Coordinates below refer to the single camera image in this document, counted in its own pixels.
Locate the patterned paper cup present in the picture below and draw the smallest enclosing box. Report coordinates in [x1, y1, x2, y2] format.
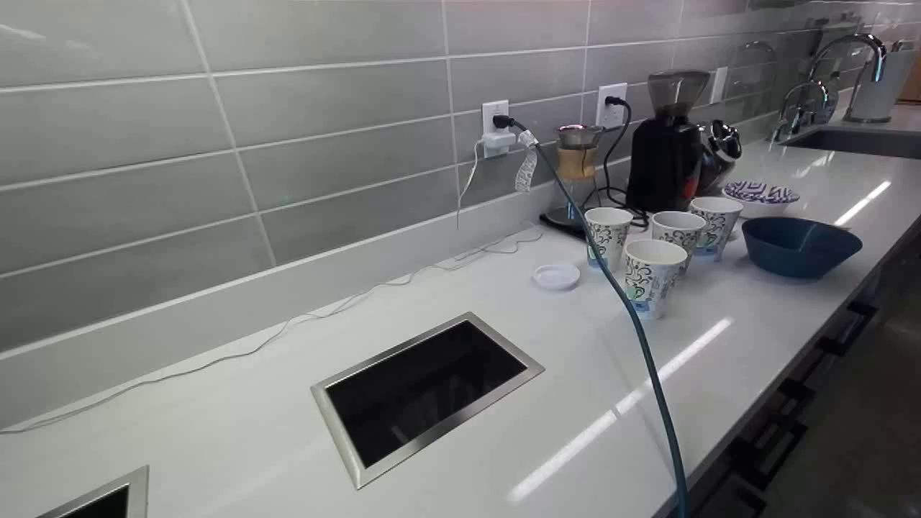
[619, 237, 689, 323]
[648, 206, 710, 255]
[580, 203, 636, 273]
[688, 193, 746, 258]

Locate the small white round lid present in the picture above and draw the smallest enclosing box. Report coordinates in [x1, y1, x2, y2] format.
[530, 261, 584, 294]

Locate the white plug adapter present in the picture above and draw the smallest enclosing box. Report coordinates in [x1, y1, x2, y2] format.
[475, 126, 541, 160]

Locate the large steel-framed counter opening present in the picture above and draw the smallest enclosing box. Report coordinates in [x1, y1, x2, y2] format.
[311, 311, 546, 491]

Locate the black coffee grinder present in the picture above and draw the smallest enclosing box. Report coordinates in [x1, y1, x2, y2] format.
[625, 68, 714, 216]

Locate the silver metallic appliance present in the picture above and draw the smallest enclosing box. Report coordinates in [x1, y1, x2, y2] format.
[697, 117, 746, 196]

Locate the blue patterned white dish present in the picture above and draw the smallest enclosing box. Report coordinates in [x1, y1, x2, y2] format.
[718, 179, 802, 216]

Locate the dark blue bowl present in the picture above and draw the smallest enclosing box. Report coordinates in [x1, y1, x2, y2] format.
[738, 216, 866, 283]

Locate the small chrome faucet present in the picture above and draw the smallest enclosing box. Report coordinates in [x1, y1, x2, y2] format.
[769, 78, 835, 147]

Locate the small steel-framed counter opening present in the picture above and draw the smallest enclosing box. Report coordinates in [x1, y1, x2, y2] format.
[36, 464, 151, 518]

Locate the steel sink basin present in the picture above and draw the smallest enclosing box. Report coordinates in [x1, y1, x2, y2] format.
[780, 123, 921, 160]

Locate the white jug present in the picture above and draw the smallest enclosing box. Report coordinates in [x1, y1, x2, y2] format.
[846, 39, 921, 126]

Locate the tall chrome faucet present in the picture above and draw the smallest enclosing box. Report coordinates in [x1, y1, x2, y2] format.
[802, 28, 892, 100]

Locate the white wall outlet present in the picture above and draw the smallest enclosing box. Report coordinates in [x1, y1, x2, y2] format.
[708, 64, 730, 107]
[481, 98, 512, 147]
[592, 81, 630, 130]

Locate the blue cable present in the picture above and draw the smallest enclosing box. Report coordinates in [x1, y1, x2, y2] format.
[489, 111, 694, 518]

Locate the thin white cable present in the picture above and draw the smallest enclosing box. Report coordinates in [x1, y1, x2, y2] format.
[0, 140, 546, 437]

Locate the black power cable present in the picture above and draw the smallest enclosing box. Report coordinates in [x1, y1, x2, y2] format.
[597, 91, 636, 186]

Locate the black drawer handle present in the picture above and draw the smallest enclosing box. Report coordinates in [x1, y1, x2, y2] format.
[728, 418, 807, 494]
[813, 296, 877, 360]

